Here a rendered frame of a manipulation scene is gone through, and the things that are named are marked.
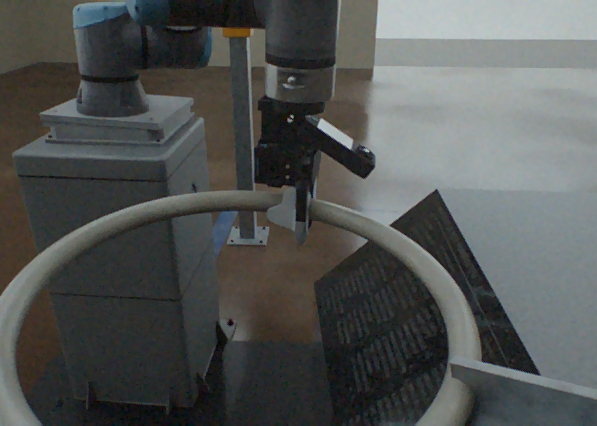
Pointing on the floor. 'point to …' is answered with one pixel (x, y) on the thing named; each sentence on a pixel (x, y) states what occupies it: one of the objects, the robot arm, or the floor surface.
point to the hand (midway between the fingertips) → (306, 232)
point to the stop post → (241, 89)
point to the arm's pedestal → (129, 267)
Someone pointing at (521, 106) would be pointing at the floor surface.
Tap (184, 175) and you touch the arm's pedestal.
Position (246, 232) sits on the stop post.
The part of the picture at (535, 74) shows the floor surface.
